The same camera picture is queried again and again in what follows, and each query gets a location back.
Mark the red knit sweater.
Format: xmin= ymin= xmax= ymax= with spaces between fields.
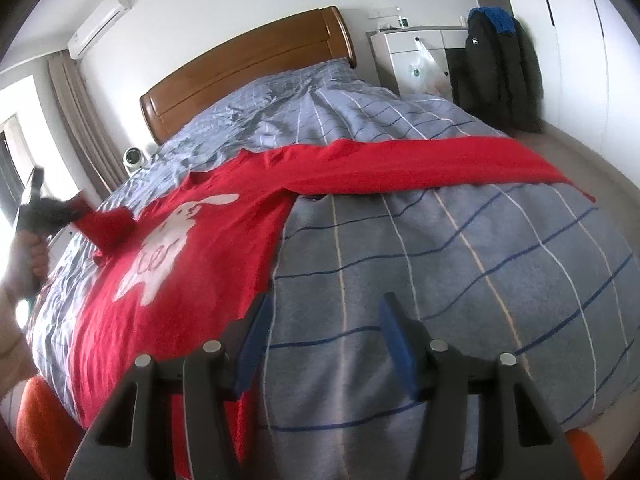
xmin=70 ymin=136 xmax=594 ymax=479

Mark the left hand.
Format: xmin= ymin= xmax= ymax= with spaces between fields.
xmin=1 ymin=230 xmax=49 ymax=306

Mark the beige curtain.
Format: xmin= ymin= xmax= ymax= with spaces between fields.
xmin=47 ymin=50 xmax=128 ymax=202

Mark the white round fan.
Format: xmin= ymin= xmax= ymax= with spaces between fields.
xmin=122 ymin=146 xmax=148 ymax=176

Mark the white air conditioner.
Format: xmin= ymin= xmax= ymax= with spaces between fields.
xmin=67 ymin=0 xmax=130 ymax=61

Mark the grey plaid duvet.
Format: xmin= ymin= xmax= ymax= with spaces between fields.
xmin=18 ymin=60 xmax=639 ymax=479

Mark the wooden headboard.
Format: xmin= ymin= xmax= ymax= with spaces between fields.
xmin=140 ymin=6 xmax=357 ymax=145

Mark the black jacket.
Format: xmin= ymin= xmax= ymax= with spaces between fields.
xmin=457 ymin=16 xmax=544 ymax=133

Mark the white plastic bag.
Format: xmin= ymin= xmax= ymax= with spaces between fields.
xmin=409 ymin=37 xmax=451 ymax=99

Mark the white drawer cabinet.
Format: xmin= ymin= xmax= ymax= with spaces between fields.
xmin=369 ymin=26 xmax=468 ymax=104

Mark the white wardrobe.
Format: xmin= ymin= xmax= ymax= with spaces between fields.
xmin=509 ymin=0 xmax=639 ymax=183

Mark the blue garment on jacket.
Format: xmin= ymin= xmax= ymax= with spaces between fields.
xmin=468 ymin=6 xmax=516 ymax=36

